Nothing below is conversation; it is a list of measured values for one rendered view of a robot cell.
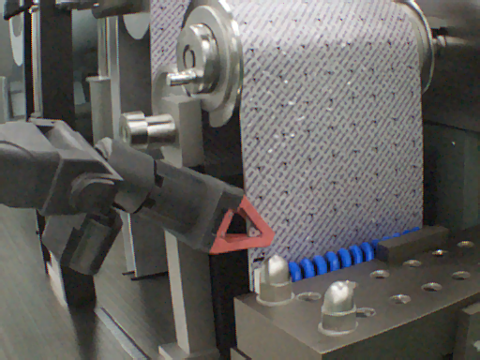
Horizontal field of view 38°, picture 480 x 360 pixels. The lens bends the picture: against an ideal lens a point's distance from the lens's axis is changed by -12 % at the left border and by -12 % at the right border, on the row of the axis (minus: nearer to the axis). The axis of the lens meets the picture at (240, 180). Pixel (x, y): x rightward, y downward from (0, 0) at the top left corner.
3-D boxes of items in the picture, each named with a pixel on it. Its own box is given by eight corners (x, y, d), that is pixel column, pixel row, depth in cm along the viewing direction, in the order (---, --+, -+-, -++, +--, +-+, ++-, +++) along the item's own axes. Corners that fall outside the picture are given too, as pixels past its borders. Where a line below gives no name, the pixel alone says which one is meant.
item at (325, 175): (249, 290, 80) (239, 111, 76) (419, 242, 91) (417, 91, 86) (252, 291, 80) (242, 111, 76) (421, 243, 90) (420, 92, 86)
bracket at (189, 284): (156, 354, 90) (128, 102, 83) (202, 344, 93) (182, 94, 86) (172, 369, 86) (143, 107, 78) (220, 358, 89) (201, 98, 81)
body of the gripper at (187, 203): (213, 257, 72) (144, 230, 68) (171, 230, 80) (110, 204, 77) (242, 191, 72) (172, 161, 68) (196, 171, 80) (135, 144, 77)
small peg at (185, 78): (169, 71, 76) (172, 83, 76) (194, 67, 78) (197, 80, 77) (164, 77, 78) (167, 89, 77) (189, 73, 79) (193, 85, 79)
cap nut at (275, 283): (249, 297, 74) (247, 254, 73) (282, 289, 76) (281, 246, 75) (268, 309, 71) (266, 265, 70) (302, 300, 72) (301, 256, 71)
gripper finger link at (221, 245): (269, 276, 78) (189, 247, 73) (236, 257, 84) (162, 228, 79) (297, 213, 78) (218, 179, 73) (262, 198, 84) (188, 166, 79)
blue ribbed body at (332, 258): (264, 293, 80) (262, 262, 80) (418, 247, 90) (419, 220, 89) (281, 304, 77) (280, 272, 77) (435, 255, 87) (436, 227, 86)
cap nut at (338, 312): (309, 326, 66) (310, 281, 65) (344, 316, 68) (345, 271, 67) (332, 339, 63) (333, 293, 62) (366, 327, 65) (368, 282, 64)
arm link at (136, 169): (105, 148, 66) (97, 124, 71) (72, 212, 68) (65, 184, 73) (170, 176, 70) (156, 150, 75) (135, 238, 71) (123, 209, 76)
